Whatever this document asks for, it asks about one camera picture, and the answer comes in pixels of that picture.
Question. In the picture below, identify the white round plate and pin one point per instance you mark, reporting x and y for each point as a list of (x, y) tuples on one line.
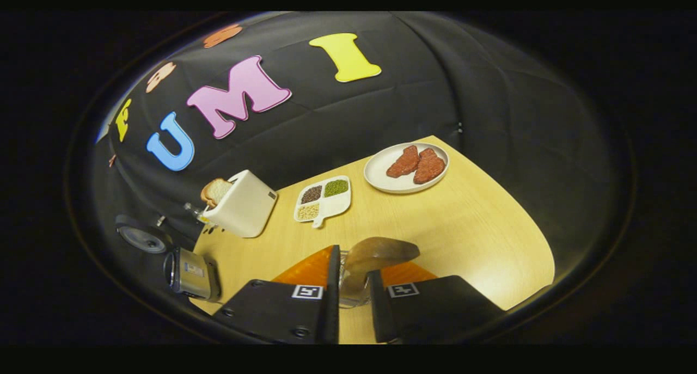
[(375, 175)]

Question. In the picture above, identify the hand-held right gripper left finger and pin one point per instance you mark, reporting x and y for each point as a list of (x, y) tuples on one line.
[(331, 319)]

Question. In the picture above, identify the wooden spoon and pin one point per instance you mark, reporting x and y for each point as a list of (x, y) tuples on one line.
[(381, 251)]

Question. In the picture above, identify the toasted bread slice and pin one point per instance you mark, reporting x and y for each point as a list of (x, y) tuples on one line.
[(218, 191)]

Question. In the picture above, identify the black backdrop cloth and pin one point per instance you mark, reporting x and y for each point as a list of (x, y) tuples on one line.
[(517, 118)]

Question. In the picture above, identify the white toaster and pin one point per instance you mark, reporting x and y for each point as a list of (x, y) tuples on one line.
[(245, 210)]

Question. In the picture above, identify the small clear bottle yellow label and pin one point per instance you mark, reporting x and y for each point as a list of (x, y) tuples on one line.
[(196, 213)]

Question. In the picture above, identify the white divided grain dish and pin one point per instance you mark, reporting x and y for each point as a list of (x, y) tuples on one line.
[(337, 202)]

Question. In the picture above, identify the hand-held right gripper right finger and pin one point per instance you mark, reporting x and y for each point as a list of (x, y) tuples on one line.
[(379, 314)]

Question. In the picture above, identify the dark rice cooker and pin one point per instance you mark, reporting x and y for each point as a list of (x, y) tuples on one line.
[(193, 273)]

